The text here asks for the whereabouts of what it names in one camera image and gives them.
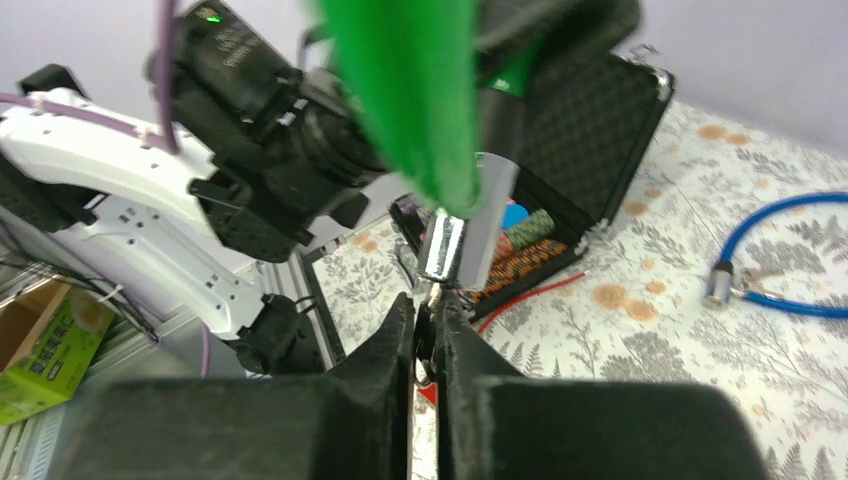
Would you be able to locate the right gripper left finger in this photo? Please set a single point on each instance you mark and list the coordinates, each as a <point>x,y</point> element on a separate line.
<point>351,422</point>

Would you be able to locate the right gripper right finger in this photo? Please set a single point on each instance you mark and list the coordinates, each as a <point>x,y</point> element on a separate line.
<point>493,422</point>

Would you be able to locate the green cable lock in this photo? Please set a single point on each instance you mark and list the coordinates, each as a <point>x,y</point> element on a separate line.
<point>410,68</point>

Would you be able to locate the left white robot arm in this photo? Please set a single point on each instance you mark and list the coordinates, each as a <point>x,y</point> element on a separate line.
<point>249,150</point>

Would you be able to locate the floral table mat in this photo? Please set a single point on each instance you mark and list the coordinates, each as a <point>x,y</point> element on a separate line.
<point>638,314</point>

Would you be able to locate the green cardboard box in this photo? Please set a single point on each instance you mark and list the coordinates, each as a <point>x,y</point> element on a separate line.
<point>49,338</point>

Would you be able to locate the black poker chip case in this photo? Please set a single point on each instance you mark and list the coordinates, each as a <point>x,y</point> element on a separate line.
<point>584,140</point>

